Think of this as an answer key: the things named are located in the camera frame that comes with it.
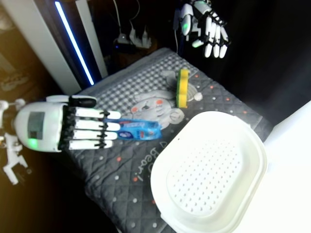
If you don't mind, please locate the wide white frame post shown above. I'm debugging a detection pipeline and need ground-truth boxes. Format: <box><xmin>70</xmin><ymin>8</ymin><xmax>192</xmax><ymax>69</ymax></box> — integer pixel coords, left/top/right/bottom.
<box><xmin>1</xmin><ymin>0</ymin><xmax>82</xmax><ymax>95</ymax></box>

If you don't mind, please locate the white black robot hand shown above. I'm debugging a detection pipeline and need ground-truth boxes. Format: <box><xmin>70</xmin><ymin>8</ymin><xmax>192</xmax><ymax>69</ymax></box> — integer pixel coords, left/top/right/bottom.
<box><xmin>14</xmin><ymin>95</ymin><xmax>121</xmax><ymax>153</ymax></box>
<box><xmin>180</xmin><ymin>0</ymin><xmax>231</xmax><ymax>59</ymax></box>

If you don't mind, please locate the blue LED light strip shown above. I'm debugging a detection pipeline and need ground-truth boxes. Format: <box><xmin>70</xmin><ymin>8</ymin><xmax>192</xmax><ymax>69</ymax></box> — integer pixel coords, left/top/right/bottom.
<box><xmin>54</xmin><ymin>1</ymin><xmax>95</xmax><ymax>86</ymax></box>

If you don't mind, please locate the white power cable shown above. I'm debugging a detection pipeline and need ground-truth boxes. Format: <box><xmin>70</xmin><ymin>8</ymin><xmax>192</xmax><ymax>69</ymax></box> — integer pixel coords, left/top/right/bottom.
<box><xmin>129</xmin><ymin>0</ymin><xmax>141</xmax><ymax>31</ymax></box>
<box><xmin>112</xmin><ymin>0</ymin><xmax>122</xmax><ymax>35</ymax></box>

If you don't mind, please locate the narrow white frame post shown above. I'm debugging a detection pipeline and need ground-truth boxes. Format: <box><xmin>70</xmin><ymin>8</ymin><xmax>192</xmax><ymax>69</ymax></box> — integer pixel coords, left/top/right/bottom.
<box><xmin>75</xmin><ymin>0</ymin><xmax>108</xmax><ymax>79</ymax></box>

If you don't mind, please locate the yellow green sponge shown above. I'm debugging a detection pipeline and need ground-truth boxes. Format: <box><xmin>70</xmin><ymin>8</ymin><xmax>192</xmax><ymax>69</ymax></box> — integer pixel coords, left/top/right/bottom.
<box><xmin>175</xmin><ymin>68</ymin><xmax>190</xmax><ymax>109</ymax></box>

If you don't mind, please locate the black power adapter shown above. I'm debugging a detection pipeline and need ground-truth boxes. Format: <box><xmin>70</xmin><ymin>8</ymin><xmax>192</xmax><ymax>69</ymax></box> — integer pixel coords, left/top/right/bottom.
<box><xmin>113</xmin><ymin>33</ymin><xmax>136</xmax><ymax>53</ymax></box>

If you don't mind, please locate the grey quilt with bear print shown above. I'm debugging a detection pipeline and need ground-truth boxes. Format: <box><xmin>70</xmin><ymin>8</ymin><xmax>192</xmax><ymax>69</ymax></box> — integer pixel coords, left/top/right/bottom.
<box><xmin>68</xmin><ymin>47</ymin><xmax>275</xmax><ymax>233</ymax></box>

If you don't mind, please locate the white power strip with plugs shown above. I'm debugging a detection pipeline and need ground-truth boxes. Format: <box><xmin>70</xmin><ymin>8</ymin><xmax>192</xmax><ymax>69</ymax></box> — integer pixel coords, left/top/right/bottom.
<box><xmin>129</xmin><ymin>25</ymin><xmax>153</xmax><ymax>49</ymax></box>

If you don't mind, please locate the thin white hanging cable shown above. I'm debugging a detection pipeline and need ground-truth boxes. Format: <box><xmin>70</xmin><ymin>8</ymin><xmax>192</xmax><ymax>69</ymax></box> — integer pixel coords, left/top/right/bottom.
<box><xmin>173</xmin><ymin>9</ymin><xmax>180</xmax><ymax>54</ymax></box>

